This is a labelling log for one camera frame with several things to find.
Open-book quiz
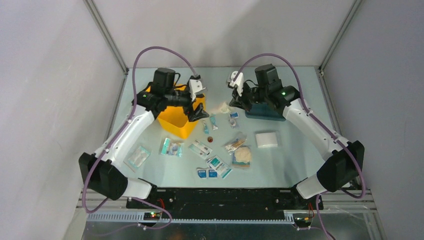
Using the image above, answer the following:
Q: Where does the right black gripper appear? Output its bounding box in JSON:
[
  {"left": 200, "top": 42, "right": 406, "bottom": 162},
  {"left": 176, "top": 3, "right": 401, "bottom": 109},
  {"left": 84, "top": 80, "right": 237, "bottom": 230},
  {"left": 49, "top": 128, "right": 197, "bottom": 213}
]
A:
[{"left": 229, "top": 81, "right": 269, "bottom": 113}]

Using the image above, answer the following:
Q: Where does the cotton bag with teal label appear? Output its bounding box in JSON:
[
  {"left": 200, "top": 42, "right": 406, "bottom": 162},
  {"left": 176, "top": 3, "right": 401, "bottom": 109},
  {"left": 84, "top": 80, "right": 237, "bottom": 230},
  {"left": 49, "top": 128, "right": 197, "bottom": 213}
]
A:
[{"left": 211, "top": 101, "right": 232, "bottom": 115}]

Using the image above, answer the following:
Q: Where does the cotton swabs bag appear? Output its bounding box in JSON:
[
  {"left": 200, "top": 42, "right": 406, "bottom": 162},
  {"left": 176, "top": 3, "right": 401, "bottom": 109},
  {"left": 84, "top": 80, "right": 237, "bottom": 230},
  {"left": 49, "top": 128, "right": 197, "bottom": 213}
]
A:
[{"left": 223, "top": 132, "right": 247, "bottom": 154}]

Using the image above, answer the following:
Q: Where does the white gauze pad pack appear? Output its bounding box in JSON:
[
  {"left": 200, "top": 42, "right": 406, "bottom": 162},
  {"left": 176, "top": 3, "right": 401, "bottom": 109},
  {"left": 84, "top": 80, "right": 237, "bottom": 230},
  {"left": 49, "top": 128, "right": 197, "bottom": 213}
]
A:
[{"left": 255, "top": 132, "right": 278, "bottom": 149}]

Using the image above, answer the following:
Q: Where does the cotton bag with orange label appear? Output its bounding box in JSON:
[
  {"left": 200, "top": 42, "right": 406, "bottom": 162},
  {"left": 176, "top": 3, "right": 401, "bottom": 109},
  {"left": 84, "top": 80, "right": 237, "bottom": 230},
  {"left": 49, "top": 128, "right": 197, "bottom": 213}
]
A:
[{"left": 231, "top": 146, "right": 252, "bottom": 167}]

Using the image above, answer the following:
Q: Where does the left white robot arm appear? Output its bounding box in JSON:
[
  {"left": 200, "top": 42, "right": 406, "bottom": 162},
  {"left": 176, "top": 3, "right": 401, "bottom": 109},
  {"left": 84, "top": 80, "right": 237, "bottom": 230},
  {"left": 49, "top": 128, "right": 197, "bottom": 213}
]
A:
[{"left": 78, "top": 67, "right": 209, "bottom": 208}]

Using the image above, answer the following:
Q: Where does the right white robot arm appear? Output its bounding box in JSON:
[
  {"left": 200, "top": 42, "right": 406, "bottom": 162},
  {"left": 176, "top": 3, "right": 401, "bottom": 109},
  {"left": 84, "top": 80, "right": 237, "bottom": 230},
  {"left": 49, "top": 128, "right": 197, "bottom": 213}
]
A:
[{"left": 226, "top": 64, "right": 365, "bottom": 209}]

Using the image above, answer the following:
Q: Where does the yellow medicine kit box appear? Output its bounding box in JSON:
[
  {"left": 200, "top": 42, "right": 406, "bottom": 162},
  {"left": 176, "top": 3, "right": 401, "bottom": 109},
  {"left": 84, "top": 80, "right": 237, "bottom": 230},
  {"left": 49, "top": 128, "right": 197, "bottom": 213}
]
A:
[{"left": 137, "top": 82, "right": 205, "bottom": 139}]

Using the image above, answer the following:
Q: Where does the blue alcohol pad upper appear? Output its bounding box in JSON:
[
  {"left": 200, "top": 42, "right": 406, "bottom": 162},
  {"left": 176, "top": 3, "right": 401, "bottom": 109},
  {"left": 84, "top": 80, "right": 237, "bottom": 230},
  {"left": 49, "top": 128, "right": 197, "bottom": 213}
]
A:
[{"left": 229, "top": 112, "right": 239, "bottom": 119}]

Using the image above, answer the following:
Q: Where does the blue alcohol pad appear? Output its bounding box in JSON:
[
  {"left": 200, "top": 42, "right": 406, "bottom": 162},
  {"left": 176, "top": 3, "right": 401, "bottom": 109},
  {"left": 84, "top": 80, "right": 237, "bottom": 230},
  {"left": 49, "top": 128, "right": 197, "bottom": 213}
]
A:
[
  {"left": 196, "top": 168, "right": 208, "bottom": 179},
  {"left": 229, "top": 112, "right": 239, "bottom": 119},
  {"left": 207, "top": 168, "right": 219, "bottom": 179}
]

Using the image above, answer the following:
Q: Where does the teal tube upper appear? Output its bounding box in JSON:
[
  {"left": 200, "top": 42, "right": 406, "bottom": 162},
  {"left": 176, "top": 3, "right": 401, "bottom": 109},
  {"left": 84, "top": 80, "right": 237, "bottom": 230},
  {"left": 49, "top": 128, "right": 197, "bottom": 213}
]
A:
[{"left": 209, "top": 115, "right": 219, "bottom": 131}]

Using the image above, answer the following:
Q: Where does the teal tube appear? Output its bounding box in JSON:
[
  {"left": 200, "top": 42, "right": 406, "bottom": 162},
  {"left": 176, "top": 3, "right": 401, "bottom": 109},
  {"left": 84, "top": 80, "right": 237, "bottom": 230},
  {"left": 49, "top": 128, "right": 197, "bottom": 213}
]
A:
[
  {"left": 202, "top": 120, "right": 210, "bottom": 135},
  {"left": 209, "top": 115, "right": 219, "bottom": 131}
]

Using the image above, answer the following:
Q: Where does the teal tube lower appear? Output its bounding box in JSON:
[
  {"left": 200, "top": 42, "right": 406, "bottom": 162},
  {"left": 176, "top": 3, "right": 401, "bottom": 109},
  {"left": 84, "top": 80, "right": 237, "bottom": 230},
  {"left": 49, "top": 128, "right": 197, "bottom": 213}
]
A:
[{"left": 202, "top": 120, "right": 210, "bottom": 135}]

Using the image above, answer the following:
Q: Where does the tape roll in bag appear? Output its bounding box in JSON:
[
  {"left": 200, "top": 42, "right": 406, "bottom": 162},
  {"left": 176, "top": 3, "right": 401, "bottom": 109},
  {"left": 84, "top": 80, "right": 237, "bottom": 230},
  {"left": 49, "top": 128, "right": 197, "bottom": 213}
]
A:
[{"left": 228, "top": 118, "right": 239, "bottom": 129}]

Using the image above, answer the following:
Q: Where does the dark teal divided tray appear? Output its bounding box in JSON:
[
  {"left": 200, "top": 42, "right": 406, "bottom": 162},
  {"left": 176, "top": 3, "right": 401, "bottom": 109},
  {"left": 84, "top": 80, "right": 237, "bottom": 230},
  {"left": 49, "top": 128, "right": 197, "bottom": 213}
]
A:
[{"left": 245, "top": 103, "right": 286, "bottom": 122}]

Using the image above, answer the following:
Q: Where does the white teal striped packet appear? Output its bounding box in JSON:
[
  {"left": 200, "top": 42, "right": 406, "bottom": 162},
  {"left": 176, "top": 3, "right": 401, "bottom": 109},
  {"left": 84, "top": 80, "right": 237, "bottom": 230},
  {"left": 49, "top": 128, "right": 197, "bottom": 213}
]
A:
[{"left": 188, "top": 140, "right": 213, "bottom": 160}]

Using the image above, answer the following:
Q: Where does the teal bandage pack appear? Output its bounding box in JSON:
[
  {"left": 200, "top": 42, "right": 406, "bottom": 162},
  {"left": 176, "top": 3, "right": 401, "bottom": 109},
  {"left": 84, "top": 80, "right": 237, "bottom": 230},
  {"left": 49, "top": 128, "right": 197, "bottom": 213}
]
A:
[{"left": 160, "top": 138, "right": 184, "bottom": 157}]

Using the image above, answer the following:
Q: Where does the medical gauze dressing packet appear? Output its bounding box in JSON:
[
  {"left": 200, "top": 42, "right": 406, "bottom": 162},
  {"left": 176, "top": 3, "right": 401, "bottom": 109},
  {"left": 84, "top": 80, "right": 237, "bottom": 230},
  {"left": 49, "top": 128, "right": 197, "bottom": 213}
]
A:
[{"left": 206, "top": 155, "right": 232, "bottom": 179}]

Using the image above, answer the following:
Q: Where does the blue alcohol pad left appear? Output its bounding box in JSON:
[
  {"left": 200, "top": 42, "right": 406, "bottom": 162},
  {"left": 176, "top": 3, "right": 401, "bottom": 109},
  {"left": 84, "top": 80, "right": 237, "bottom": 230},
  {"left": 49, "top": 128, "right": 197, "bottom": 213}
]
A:
[{"left": 196, "top": 168, "right": 208, "bottom": 179}]

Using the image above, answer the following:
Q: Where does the blue alcohol pad right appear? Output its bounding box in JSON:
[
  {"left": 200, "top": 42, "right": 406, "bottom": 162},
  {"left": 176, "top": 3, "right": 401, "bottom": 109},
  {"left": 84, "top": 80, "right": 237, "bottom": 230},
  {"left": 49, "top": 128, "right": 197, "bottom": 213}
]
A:
[{"left": 207, "top": 168, "right": 219, "bottom": 179}]

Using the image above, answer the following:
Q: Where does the clear teal sterile pouch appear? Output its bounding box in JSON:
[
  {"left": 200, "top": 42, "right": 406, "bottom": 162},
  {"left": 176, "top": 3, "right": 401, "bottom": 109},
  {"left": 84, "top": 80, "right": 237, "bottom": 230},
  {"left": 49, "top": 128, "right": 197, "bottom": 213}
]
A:
[{"left": 124, "top": 145, "right": 151, "bottom": 172}]

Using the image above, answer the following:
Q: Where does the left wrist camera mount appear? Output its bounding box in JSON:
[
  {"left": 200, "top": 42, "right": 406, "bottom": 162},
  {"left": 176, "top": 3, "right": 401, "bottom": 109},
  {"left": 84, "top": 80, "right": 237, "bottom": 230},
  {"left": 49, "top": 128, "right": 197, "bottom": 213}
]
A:
[{"left": 187, "top": 75, "right": 207, "bottom": 102}]

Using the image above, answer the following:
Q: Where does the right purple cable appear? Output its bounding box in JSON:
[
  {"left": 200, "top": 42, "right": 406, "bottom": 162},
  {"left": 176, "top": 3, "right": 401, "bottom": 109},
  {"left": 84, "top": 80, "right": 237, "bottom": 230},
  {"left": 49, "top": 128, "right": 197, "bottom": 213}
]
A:
[{"left": 235, "top": 53, "right": 367, "bottom": 240}]

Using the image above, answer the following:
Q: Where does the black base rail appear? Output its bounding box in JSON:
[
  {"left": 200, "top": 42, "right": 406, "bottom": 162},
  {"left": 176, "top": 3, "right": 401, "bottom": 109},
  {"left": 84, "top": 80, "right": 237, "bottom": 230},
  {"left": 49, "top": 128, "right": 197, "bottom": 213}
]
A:
[{"left": 146, "top": 187, "right": 324, "bottom": 221}]

